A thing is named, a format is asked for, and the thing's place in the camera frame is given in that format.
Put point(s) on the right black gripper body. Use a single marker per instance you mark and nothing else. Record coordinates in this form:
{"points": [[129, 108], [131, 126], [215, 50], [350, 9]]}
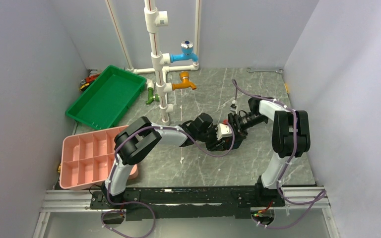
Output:
{"points": [[241, 123]]}

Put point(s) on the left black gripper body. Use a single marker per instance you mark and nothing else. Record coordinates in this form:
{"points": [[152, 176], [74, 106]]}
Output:
{"points": [[211, 141]]}

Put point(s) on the dark floral necktie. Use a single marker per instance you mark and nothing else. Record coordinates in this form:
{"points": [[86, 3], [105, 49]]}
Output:
{"points": [[235, 143]]}

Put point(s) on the green plastic tray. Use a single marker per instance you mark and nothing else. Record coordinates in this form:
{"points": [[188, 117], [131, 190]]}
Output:
{"points": [[107, 99]]}

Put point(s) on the pink compartment organizer box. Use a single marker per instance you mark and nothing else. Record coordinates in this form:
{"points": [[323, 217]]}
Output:
{"points": [[87, 158]]}

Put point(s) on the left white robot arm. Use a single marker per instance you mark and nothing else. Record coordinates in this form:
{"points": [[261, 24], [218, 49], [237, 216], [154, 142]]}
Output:
{"points": [[134, 143]]}

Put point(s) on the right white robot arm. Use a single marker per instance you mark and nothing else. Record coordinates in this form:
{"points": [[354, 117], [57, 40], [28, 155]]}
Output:
{"points": [[290, 135]]}

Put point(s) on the silver wrench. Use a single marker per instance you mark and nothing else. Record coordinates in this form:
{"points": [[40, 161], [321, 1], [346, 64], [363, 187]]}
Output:
{"points": [[274, 70]]}

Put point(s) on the green faucet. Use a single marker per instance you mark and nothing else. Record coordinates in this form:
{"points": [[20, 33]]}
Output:
{"points": [[152, 96]]}

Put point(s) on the orange faucet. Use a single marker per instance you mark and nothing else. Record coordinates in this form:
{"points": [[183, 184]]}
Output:
{"points": [[185, 82]]}

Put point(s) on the blue faucet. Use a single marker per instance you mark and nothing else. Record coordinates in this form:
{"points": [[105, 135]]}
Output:
{"points": [[187, 53]]}

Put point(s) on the white pvc pipe assembly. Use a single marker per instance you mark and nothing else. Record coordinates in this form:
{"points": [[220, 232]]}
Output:
{"points": [[155, 19]]}

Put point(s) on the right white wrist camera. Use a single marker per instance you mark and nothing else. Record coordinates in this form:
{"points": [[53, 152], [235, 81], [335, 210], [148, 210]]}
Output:
{"points": [[233, 107]]}

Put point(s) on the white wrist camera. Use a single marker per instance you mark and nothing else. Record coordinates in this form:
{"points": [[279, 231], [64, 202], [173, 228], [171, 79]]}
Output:
{"points": [[223, 131], [233, 107]]}

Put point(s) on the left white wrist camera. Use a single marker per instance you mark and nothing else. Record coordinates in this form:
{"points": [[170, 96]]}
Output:
{"points": [[223, 131]]}

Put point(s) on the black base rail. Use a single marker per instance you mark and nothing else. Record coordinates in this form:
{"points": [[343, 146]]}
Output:
{"points": [[190, 202]]}

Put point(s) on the aluminium frame rail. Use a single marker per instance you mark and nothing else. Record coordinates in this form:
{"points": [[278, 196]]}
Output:
{"points": [[295, 197]]}

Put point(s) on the red handled pliers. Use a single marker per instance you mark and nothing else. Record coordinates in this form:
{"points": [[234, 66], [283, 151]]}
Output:
{"points": [[85, 83]]}

